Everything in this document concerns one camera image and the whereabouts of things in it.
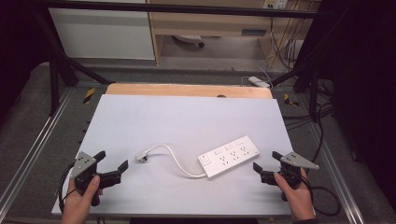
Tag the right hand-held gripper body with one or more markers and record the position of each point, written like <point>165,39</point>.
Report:
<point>295,160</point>

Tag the white table sheet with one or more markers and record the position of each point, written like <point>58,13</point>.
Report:
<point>186,124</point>

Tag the black metal stand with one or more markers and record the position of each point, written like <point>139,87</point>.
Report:
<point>57,71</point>
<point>313,81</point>

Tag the white wall socket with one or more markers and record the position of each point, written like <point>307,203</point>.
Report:
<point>275,3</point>

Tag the person's right hand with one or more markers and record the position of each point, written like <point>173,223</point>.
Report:
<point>295,199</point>

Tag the black metal frame bar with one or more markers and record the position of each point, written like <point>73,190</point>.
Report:
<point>186,8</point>

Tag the aluminium rail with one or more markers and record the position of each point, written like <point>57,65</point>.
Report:
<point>37,146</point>
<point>336,174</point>

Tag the white chair base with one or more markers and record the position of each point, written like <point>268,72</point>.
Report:
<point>190,39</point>

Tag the wooden desk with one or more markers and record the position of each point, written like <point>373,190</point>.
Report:
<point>211,23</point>

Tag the white cabinet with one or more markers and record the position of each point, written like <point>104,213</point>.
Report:
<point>102,34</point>

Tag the person's left hand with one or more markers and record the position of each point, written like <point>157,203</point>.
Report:
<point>77,203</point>

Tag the wooden table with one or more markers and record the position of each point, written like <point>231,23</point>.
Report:
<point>186,90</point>

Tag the white floor power strip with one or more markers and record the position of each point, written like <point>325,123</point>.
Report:
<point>258,81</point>

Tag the white plug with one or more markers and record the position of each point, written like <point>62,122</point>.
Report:
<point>141,157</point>

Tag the black curtain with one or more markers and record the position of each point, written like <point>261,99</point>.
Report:
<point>367,93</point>
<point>18,46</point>

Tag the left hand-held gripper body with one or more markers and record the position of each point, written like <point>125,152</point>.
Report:
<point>82,164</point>

